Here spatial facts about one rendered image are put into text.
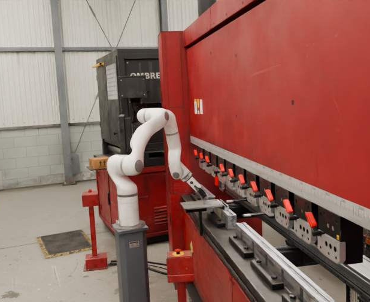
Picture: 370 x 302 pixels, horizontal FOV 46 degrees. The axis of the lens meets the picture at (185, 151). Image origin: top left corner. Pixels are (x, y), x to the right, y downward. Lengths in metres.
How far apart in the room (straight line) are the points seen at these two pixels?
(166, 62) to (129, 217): 1.66
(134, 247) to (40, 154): 7.24
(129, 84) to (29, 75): 5.88
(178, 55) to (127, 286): 2.02
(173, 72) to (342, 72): 2.52
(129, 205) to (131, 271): 0.39
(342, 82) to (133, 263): 1.68
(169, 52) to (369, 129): 2.70
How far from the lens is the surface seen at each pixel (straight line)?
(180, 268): 2.65
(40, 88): 9.64
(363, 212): 1.37
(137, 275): 2.67
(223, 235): 2.78
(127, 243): 2.59
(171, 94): 3.79
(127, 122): 3.92
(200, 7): 3.61
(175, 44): 3.83
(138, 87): 3.91
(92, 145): 9.80
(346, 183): 1.44
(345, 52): 1.41
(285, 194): 1.87
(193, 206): 2.99
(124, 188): 2.54
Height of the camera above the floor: 1.74
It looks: 7 degrees down
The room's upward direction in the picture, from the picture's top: 3 degrees counter-clockwise
